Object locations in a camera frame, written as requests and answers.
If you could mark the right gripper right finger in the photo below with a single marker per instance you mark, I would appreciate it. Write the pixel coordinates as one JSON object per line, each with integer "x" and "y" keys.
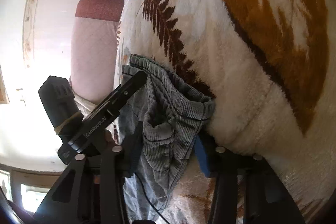
{"x": 202, "y": 148}

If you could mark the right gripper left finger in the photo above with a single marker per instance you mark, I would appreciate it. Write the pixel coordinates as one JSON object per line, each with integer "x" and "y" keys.
{"x": 132, "y": 145}

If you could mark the pink and maroon bolster cushion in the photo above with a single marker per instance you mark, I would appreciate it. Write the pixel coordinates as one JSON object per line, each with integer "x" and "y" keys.
{"x": 94, "y": 47}

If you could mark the grey-blue denim pants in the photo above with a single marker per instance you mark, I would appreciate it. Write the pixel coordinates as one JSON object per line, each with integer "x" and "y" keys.
{"x": 167, "y": 185}

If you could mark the cream leaf-print fleece blanket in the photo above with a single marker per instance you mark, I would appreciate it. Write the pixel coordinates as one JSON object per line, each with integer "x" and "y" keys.
{"x": 270, "y": 66}

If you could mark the white leaf-print pillow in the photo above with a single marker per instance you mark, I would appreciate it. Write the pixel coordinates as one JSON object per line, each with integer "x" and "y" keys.
{"x": 85, "y": 106}

